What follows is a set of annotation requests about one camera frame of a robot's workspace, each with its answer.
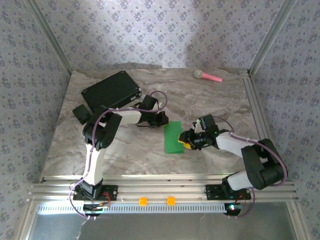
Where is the small black square box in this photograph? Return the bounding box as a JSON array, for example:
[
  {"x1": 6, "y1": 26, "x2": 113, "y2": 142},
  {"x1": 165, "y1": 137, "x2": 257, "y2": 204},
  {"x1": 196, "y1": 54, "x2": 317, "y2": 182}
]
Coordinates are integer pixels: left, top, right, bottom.
[{"x1": 72, "y1": 104, "x2": 93, "y2": 125}]

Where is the grey slotted cable duct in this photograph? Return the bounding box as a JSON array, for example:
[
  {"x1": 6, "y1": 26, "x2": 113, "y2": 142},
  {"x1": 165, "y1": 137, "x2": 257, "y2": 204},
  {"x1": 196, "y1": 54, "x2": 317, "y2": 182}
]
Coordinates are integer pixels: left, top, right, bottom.
[{"x1": 37, "y1": 202, "x2": 232, "y2": 215}]

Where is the black flat case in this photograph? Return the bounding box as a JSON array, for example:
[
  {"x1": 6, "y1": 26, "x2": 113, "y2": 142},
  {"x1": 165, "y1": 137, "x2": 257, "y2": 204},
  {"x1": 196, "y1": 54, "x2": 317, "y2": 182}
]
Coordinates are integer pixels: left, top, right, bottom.
[{"x1": 80, "y1": 70, "x2": 143, "y2": 114}]

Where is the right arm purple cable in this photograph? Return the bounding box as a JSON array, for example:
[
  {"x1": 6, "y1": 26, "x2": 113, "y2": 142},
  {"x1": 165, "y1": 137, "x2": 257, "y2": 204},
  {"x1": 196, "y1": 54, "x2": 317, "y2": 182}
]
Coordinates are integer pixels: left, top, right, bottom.
[{"x1": 212, "y1": 116, "x2": 288, "y2": 219}]

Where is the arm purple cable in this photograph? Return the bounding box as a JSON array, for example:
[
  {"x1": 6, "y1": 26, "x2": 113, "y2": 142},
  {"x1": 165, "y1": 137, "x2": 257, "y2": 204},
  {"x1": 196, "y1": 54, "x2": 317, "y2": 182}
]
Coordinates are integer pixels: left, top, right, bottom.
[
  {"x1": 212, "y1": 116, "x2": 288, "y2": 219},
  {"x1": 68, "y1": 90, "x2": 168, "y2": 219}
]

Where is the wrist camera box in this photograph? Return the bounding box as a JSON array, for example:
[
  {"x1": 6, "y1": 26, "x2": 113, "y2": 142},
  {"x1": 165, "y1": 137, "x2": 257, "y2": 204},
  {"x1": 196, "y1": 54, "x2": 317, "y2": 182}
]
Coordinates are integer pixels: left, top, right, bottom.
[
  {"x1": 140, "y1": 94, "x2": 161, "y2": 113},
  {"x1": 191, "y1": 114, "x2": 221, "y2": 135}
]

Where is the pink toy microphone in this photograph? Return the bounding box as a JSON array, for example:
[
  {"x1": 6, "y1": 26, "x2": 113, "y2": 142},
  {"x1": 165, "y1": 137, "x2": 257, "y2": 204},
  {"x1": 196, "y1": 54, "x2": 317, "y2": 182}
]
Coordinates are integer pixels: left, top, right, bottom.
[{"x1": 193, "y1": 69, "x2": 223, "y2": 83}]

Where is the aluminium frame leg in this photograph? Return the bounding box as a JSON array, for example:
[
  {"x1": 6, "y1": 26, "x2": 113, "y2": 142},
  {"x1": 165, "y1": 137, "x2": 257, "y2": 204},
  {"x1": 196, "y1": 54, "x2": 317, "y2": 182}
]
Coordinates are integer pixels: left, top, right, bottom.
[
  {"x1": 14, "y1": 199, "x2": 39, "y2": 240},
  {"x1": 286, "y1": 201, "x2": 310, "y2": 240}
]

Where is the aluminium frame post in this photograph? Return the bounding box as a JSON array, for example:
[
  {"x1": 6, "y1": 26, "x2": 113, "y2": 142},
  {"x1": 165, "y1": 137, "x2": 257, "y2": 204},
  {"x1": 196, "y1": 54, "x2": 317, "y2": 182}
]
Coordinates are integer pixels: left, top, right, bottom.
[
  {"x1": 248, "y1": 0, "x2": 299, "y2": 76},
  {"x1": 26, "y1": 0, "x2": 74, "y2": 77}
]

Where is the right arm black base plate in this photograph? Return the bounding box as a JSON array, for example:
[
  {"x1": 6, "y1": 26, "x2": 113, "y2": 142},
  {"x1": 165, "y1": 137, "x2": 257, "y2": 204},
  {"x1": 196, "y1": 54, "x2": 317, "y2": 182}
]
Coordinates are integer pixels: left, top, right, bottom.
[{"x1": 205, "y1": 184, "x2": 252, "y2": 201}]

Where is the grey metal sheet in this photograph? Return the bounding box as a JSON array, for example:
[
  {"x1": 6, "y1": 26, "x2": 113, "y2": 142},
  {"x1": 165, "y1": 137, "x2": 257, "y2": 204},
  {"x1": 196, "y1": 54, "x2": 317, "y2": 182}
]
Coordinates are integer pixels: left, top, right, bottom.
[{"x1": 31, "y1": 212, "x2": 298, "y2": 240}]

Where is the aluminium side rail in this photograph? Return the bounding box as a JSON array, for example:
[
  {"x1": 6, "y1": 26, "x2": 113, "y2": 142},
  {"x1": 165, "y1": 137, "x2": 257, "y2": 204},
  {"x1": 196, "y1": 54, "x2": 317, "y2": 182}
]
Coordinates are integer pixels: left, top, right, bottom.
[{"x1": 239, "y1": 70, "x2": 286, "y2": 182}]

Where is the green cloth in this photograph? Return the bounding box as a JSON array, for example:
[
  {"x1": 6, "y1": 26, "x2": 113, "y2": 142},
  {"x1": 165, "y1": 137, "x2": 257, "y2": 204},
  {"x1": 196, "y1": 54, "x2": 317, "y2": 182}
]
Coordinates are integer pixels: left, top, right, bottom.
[{"x1": 163, "y1": 121, "x2": 186, "y2": 154}]

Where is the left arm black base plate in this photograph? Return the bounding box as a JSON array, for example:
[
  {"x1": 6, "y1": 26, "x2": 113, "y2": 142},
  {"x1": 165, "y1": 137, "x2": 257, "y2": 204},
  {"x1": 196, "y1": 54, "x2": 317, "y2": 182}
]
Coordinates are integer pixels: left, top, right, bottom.
[{"x1": 72, "y1": 184, "x2": 119, "y2": 202}]

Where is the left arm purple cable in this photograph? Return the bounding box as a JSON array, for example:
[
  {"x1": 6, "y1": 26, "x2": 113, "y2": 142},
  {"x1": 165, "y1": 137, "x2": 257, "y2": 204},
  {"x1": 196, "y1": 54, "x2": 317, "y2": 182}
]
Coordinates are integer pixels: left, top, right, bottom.
[{"x1": 68, "y1": 90, "x2": 168, "y2": 219}]

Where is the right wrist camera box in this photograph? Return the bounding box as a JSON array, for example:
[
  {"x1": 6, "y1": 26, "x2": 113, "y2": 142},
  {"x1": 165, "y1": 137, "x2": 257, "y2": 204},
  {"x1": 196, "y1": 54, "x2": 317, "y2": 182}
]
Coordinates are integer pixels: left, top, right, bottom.
[{"x1": 191, "y1": 114, "x2": 221, "y2": 135}]

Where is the wide aluminium mounting rail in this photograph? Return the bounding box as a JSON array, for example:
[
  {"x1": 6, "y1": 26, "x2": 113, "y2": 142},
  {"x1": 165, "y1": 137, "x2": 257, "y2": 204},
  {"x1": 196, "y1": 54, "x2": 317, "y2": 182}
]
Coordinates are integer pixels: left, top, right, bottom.
[{"x1": 28, "y1": 174, "x2": 300, "y2": 204}]

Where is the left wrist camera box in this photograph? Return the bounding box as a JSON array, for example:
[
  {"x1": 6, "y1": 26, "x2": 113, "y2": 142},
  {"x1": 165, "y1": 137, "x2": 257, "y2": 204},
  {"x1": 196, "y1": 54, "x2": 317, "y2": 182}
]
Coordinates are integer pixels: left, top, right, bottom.
[{"x1": 140, "y1": 94, "x2": 161, "y2": 113}]

